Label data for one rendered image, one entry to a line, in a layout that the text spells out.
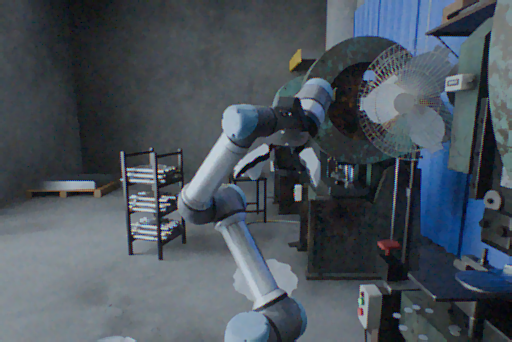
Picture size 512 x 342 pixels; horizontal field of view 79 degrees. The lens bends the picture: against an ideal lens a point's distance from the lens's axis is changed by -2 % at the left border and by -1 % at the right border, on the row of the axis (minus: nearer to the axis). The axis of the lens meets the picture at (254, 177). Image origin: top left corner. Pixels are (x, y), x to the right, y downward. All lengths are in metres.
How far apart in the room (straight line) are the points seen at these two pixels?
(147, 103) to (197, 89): 1.18
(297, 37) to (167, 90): 3.14
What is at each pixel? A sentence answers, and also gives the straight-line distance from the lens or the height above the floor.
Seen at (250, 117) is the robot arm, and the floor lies 1.21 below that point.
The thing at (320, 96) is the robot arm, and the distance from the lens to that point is 0.74.
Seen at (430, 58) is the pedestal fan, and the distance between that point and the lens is 1.72.
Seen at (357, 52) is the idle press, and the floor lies 1.64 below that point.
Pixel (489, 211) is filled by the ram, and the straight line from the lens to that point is 1.04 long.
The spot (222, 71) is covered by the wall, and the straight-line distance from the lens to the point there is 7.46.
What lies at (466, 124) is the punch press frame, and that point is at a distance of 1.09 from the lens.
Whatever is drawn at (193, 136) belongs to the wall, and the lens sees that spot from 7.46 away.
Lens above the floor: 1.21
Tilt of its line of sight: 10 degrees down
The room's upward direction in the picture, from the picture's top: straight up
